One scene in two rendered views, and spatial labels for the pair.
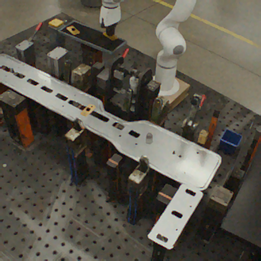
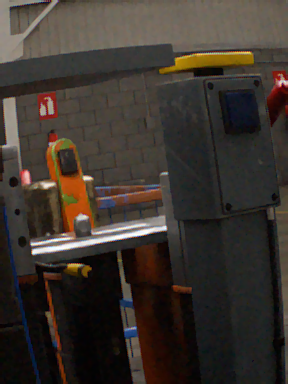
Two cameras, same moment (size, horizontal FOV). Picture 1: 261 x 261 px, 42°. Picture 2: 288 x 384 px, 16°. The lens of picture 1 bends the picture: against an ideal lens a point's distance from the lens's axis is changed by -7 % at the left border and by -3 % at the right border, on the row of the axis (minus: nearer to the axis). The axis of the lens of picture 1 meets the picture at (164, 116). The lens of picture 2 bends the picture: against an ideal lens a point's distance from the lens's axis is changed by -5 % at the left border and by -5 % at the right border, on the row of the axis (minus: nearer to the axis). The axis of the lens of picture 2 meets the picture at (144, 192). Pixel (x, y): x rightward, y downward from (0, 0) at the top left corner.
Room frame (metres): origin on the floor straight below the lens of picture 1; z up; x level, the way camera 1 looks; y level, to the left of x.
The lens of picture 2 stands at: (2.13, -0.04, 1.10)
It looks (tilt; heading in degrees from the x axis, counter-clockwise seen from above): 3 degrees down; 126
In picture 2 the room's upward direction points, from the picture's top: 8 degrees counter-clockwise
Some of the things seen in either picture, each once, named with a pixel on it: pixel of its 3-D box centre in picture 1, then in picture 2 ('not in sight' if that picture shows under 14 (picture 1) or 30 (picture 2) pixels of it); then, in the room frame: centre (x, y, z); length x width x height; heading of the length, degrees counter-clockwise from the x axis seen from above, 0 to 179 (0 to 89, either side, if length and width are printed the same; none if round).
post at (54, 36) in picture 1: (59, 56); (241, 335); (1.67, 0.69, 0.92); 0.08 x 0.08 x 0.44; 67
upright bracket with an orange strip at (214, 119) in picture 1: (206, 147); not in sight; (1.10, -0.22, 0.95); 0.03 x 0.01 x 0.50; 67
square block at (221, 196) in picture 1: (212, 217); not in sight; (0.77, -0.27, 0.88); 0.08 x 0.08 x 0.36; 67
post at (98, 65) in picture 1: (98, 94); not in sight; (1.41, 0.37, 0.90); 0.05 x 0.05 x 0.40; 67
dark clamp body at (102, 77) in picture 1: (106, 101); not in sight; (1.37, 0.32, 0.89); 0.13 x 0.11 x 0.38; 157
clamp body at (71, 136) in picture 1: (77, 155); not in sight; (0.99, 0.38, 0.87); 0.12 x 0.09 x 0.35; 157
